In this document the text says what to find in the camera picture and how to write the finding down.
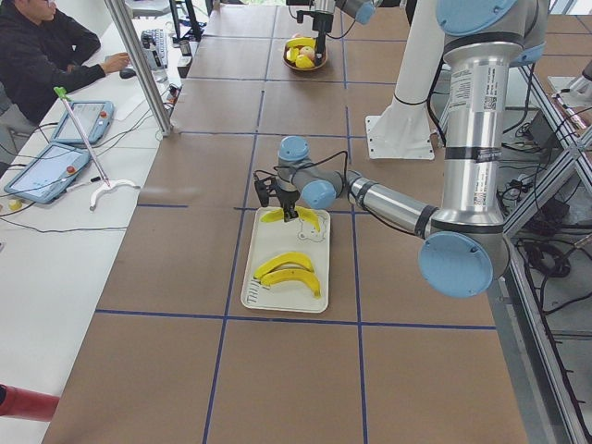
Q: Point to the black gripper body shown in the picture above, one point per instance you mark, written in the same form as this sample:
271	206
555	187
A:
320	24
288	197

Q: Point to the yellow banana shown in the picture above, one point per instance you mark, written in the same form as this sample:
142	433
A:
306	277
299	259
300	42

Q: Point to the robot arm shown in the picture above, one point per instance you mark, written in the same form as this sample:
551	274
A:
359	10
464	247

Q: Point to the woven wicker basket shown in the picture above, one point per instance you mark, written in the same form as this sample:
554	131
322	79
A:
318	64

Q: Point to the green red apple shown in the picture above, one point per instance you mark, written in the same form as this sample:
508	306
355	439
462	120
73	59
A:
308	51

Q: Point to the pink red apple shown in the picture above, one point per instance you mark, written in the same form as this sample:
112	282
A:
304	63

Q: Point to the white bear tray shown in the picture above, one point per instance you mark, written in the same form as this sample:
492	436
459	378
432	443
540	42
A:
269	240

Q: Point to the yellow starfruit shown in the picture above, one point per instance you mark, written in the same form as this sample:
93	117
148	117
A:
291	55

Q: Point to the small metal cup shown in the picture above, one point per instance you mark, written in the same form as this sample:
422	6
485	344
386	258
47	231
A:
185	47

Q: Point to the computer keyboard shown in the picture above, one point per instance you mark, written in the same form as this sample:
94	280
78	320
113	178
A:
154	47

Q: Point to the black computer mouse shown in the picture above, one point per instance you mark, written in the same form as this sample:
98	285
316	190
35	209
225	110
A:
127	73

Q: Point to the teach pendant far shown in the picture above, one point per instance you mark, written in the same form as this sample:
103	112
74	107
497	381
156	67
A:
94	117

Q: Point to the teach pendant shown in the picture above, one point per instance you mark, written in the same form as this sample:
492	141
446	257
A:
47	176
94	117

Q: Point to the teach pendant near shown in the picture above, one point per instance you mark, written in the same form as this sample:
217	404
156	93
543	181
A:
47	176

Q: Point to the pink reacher stick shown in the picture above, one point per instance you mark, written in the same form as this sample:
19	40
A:
108	184

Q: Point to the person in black hoodie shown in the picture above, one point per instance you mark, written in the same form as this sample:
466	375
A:
43	48

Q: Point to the red fire extinguisher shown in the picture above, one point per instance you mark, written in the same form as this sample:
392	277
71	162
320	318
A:
26	404

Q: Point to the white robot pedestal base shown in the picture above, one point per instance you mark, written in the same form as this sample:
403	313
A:
402	130

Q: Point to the aluminium frame post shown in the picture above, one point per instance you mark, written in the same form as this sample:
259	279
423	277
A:
155	92

